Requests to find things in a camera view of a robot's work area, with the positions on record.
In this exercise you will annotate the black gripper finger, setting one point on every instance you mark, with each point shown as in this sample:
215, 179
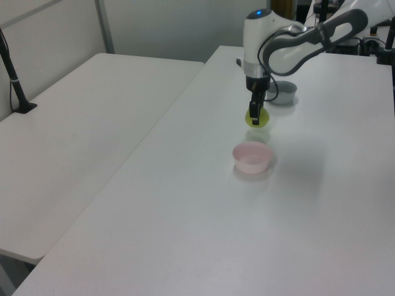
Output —
254, 111
263, 98

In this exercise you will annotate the gripper body block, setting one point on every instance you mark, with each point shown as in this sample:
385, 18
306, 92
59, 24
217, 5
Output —
257, 83

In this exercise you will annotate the yellow-green pear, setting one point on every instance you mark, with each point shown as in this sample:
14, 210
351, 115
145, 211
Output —
264, 118

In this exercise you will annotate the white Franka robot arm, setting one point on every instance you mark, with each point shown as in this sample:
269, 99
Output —
256, 37

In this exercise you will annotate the grey bowl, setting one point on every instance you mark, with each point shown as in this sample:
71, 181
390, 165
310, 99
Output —
285, 97

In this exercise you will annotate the pink bowl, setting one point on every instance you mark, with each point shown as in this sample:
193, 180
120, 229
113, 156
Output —
251, 165

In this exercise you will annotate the small black table clamp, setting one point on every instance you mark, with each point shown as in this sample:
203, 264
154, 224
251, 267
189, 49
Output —
239, 61

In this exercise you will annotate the black vertical pole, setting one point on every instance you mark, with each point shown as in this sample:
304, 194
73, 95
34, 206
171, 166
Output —
323, 9

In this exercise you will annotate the black lab equipment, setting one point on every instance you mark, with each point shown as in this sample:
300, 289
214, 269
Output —
367, 44

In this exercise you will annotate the black stand with clamp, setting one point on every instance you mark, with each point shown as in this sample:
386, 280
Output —
382, 57

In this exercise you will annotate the white side table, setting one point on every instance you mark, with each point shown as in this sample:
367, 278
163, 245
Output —
77, 138

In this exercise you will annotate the grey partition post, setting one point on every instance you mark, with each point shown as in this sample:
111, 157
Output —
106, 27

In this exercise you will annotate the black camera stand with base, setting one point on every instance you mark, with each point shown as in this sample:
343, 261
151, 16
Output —
17, 89

